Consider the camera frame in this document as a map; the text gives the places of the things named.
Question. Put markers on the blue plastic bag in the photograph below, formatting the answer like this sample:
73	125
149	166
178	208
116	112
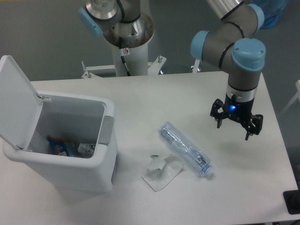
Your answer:
272	10

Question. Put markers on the white furniture leg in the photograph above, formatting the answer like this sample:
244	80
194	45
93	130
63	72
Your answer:
295	98

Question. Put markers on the black device at table edge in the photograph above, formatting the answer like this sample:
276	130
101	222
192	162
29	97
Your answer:
292	201

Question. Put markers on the white plastic wrapper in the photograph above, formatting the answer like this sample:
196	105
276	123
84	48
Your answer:
161	170

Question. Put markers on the white trash can lid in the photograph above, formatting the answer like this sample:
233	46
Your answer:
20	105

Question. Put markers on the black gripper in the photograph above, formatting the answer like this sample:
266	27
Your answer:
239	112

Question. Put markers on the clear crumpled wrapper in bin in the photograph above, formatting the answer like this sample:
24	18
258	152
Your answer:
82	150

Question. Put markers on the blue orange snack packet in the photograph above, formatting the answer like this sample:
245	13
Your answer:
58	147

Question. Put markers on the clear crushed plastic bottle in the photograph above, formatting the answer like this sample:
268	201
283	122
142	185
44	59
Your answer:
192	155

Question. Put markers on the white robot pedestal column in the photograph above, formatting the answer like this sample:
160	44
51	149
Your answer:
129	44

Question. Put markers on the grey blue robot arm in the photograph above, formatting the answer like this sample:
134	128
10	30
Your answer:
231	48

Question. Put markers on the white plastic trash can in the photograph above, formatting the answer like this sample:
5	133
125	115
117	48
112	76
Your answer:
67	138

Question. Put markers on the white pedestal base frame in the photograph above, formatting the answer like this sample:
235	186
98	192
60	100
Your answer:
154	68

